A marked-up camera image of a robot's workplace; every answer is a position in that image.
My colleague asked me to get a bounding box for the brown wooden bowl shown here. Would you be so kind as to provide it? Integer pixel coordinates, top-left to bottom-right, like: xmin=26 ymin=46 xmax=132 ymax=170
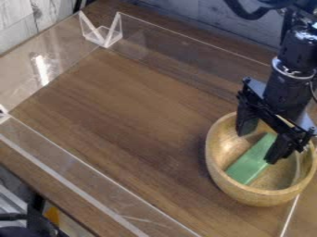
xmin=204 ymin=112 xmax=317 ymax=206

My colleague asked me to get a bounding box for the yellow label sticker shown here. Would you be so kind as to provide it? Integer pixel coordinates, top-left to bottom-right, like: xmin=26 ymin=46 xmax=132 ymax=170
xmin=44 ymin=206 xmax=58 ymax=225

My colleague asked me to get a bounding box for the clear acrylic front wall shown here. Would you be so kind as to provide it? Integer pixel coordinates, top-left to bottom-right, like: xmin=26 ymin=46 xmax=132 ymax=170
xmin=0 ymin=110 xmax=200 ymax=237

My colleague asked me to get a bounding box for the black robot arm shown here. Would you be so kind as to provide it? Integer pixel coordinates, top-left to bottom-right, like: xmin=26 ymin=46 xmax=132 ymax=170
xmin=224 ymin=0 xmax=317 ymax=164

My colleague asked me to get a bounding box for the clear acrylic corner bracket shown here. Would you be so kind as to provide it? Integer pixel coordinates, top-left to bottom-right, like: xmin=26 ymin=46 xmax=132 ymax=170
xmin=77 ymin=12 xmax=122 ymax=48

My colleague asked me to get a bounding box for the black cable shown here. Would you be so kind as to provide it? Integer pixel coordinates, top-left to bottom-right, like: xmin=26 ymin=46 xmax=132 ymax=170
xmin=0 ymin=212 xmax=58 ymax=237

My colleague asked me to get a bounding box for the green rectangular block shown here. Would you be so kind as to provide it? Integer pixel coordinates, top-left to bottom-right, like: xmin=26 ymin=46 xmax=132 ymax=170
xmin=224 ymin=133 xmax=275 ymax=185

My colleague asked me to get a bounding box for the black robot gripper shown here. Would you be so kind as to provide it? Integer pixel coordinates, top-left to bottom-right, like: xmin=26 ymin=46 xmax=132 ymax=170
xmin=235 ymin=56 xmax=317 ymax=164

